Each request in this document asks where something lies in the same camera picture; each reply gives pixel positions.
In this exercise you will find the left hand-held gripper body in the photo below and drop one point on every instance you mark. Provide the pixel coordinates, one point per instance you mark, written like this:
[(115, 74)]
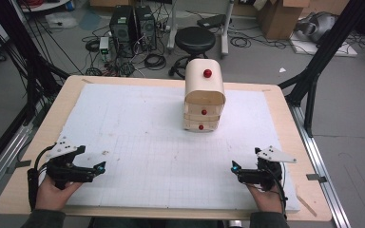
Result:
[(64, 171)]

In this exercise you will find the person's left hand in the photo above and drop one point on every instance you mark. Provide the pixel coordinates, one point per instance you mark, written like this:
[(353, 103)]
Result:
[(52, 196)]

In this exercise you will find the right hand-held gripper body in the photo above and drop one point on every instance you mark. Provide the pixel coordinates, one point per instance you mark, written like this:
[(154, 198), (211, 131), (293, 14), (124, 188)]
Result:
[(266, 175)]

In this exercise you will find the person's right hand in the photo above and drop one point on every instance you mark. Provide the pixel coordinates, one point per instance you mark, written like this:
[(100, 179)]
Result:
[(267, 199)]

